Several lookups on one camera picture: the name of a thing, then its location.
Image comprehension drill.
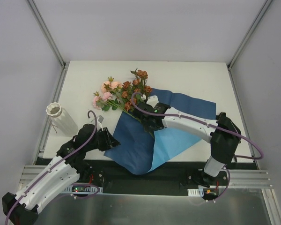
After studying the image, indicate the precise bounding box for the blue wrapping paper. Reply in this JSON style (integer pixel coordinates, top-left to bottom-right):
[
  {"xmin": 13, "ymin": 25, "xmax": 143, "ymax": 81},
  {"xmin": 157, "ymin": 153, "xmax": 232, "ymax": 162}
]
[{"xmin": 104, "ymin": 89, "xmax": 216, "ymax": 175}]

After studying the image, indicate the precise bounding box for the orange and pink flower bouquet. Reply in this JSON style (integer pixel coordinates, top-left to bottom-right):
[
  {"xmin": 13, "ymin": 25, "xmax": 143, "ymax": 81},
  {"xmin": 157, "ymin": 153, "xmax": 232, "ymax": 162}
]
[{"xmin": 120, "ymin": 68, "xmax": 155, "ymax": 139}]

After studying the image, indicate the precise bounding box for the small pink flower stem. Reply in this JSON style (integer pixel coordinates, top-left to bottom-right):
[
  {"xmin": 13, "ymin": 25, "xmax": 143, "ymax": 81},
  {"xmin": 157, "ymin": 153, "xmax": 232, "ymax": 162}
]
[{"xmin": 92, "ymin": 91, "xmax": 120, "ymax": 112}]

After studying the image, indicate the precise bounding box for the peach peony flower stem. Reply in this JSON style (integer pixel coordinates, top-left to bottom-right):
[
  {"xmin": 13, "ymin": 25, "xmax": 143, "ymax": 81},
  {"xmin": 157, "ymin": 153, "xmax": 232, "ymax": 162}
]
[{"xmin": 101, "ymin": 76, "xmax": 122, "ymax": 102}]

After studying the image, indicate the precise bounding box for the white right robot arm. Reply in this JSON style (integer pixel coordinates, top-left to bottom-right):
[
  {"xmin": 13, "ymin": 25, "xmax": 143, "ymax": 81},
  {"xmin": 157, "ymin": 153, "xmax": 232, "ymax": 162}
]
[{"xmin": 133, "ymin": 102, "xmax": 241, "ymax": 188}]

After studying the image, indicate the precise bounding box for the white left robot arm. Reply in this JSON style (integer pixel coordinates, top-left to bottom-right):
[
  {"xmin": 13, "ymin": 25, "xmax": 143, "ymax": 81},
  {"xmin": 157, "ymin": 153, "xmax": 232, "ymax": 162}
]
[{"xmin": 2, "ymin": 124, "xmax": 120, "ymax": 225}]

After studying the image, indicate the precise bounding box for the white ribbed vase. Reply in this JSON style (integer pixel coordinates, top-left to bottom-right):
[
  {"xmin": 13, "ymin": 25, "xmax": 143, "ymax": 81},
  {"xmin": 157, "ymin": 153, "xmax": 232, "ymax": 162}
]
[{"xmin": 46, "ymin": 102, "xmax": 78, "ymax": 137}]

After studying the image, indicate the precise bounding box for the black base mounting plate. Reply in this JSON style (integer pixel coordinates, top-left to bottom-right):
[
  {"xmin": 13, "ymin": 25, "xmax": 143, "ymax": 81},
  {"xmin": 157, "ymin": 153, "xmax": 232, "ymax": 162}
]
[{"xmin": 35, "ymin": 157, "xmax": 258, "ymax": 196}]

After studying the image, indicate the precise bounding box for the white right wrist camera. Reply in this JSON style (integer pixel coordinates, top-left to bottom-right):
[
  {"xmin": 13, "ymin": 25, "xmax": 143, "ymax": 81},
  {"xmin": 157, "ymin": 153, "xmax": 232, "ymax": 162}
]
[{"xmin": 141, "ymin": 94, "xmax": 159, "ymax": 107}]

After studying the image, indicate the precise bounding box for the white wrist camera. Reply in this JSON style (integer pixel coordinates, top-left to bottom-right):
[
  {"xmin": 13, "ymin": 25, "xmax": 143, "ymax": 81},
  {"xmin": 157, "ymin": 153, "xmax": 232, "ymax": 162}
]
[
  {"xmin": 141, "ymin": 94, "xmax": 159, "ymax": 107},
  {"xmin": 92, "ymin": 115, "xmax": 104, "ymax": 130}
]

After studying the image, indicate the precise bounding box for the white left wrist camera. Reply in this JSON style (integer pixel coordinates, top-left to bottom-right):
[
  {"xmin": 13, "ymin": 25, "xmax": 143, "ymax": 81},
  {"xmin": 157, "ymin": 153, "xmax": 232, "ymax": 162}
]
[{"xmin": 92, "ymin": 115, "xmax": 104, "ymax": 130}]

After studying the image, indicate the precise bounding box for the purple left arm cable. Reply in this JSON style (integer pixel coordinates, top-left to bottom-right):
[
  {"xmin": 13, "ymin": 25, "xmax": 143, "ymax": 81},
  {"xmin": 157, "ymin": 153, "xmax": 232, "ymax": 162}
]
[{"xmin": 4, "ymin": 110, "xmax": 101, "ymax": 225}]

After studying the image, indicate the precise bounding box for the left white cable duct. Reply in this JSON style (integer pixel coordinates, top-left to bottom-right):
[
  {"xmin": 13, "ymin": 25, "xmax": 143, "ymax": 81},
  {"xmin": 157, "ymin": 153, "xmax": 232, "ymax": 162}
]
[{"xmin": 61, "ymin": 185, "xmax": 103, "ymax": 195}]

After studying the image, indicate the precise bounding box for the white cable duct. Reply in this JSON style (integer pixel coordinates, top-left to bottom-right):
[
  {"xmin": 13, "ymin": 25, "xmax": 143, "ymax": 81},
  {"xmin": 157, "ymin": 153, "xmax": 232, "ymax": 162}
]
[
  {"xmin": 61, "ymin": 185, "xmax": 103, "ymax": 195},
  {"xmin": 187, "ymin": 188, "xmax": 204, "ymax": 197}
]

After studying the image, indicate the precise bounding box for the right white cable duct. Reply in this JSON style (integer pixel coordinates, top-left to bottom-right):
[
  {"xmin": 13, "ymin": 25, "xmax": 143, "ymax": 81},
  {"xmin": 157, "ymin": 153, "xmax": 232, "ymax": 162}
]
[{"xmin": 187, "ymin": 188, "xmax": 204, "ymax": 197}]

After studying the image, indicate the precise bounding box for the right aluminium table rail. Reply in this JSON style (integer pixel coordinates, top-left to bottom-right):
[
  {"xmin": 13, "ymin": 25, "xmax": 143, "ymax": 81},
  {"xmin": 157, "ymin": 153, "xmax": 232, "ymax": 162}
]
[{"xmin": 227, "ymin": 67, "xmax": 260, "ymax": 169}]

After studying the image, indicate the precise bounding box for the aluminium front rail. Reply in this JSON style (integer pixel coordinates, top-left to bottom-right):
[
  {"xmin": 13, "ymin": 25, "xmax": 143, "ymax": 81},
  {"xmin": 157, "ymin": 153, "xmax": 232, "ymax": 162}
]
[{"xmin": 19, "ymin": 165, "xmax": 274, "ymax": 189}]

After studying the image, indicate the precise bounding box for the left aluminium frame post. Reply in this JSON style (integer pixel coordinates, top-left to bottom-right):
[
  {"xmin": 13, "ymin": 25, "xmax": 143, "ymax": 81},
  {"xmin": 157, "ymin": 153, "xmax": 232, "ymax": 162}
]
[{"xmin": 26, "ymin": 0, "xmax": 66, "ymax": 68}]

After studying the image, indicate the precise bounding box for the aluminium frame post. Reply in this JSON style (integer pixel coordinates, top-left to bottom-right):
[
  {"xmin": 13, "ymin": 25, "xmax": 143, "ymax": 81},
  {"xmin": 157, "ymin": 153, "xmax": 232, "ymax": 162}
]
[
  {"xmin": 26, "ymin": 0, "xmax": 66, "ymax": 68},
  {"xmin": 227, "ymin": 0, "xmax": 274, "ymax": 71}
]

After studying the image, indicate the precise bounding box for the right aluminium frame post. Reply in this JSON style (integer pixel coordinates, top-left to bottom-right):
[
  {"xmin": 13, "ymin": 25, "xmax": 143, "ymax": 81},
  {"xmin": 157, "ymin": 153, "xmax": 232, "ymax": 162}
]
[{"xmin": 227, "ymin": 0, "xmax": 274, "ymax": 71}]

